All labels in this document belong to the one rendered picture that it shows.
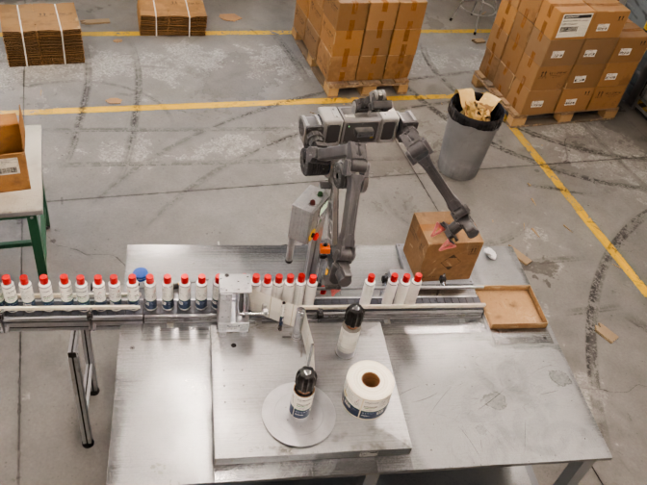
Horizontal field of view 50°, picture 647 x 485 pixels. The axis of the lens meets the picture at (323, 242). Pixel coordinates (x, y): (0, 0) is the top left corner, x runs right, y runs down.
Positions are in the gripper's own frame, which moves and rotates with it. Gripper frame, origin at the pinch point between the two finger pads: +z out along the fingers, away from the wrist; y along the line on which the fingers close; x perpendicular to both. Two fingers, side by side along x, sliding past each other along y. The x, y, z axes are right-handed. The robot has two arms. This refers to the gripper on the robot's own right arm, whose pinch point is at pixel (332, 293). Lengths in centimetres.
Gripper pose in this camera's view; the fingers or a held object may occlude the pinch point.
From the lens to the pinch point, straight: 314.9
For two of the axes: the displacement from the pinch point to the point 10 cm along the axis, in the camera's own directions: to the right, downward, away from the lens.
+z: -1.4, 7.5, 6.5
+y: 9.8, 0.0, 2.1
